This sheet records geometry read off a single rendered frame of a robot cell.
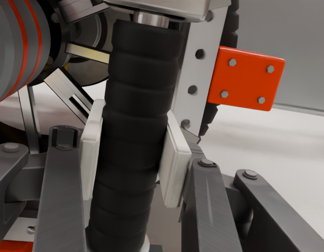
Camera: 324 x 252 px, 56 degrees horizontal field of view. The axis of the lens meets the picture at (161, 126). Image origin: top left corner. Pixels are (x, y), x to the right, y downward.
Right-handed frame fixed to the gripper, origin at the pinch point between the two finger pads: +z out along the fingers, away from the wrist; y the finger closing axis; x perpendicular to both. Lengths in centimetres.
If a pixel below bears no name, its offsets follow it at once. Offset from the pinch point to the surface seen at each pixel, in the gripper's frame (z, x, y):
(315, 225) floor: 117, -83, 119
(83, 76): 72, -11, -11
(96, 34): 68, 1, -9
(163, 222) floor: 108, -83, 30
